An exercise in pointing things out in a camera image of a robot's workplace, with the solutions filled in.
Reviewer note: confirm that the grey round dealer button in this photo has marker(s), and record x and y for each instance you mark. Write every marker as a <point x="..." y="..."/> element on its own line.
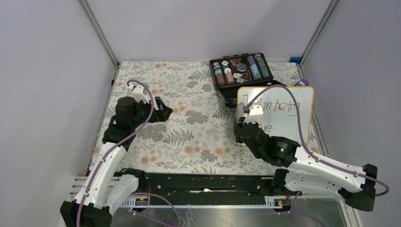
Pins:
<point x="242" y="67"/>

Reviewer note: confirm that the aluminium frame post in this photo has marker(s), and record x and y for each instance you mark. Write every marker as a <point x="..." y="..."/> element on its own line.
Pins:
<point x="325" y="18"/>
<point x="98" y="31"/>

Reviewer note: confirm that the purple marker cap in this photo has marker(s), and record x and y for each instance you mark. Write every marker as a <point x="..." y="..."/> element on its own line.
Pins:
<point x="302" y="82"/>

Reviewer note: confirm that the blue clamp block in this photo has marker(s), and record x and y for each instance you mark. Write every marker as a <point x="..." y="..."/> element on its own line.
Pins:
<point x="296" y="60"/>

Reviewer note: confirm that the right aluminium frame post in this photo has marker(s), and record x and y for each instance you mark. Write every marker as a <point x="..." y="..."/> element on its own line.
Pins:
<point x="325" y="18"/>

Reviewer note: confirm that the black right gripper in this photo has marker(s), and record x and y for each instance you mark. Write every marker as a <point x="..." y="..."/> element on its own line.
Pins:
<point x="256" y="124"/>

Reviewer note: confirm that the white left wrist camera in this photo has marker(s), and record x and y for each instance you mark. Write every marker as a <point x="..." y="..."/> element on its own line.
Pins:
<point x="139" y="94"/>

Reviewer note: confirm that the black poker chip case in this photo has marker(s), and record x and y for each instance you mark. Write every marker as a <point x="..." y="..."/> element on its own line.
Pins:
<point x="227" y="80"/>

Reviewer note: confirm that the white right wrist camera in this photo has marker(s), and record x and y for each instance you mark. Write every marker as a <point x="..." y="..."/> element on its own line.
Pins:
<point x="254" y="115"/>

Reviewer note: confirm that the floral patterned table mat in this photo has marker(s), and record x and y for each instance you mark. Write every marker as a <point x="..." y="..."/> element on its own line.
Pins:
<point x="197" y="138"/>

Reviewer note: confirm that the left aluminium frame post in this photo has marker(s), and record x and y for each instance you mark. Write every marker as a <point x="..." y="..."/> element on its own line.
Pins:
<point x="98" y="31"/>

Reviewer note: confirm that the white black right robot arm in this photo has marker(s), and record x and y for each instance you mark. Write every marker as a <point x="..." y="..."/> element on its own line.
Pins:
<point x="299" y="170"/>

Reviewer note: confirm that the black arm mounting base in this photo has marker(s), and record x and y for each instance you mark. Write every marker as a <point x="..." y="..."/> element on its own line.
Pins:
<point x="191" y="190"/>

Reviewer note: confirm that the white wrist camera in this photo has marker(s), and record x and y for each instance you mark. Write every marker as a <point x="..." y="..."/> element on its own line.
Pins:
<point x="139" y="94"/>
<point x="254" y="115"/>

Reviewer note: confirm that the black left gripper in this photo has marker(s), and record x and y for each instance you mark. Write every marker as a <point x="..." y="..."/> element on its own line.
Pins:
<point x="161" y="115"/>

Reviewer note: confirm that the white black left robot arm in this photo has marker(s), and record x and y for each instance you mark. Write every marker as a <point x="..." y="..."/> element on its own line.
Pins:
<point x="93" y="205"/>

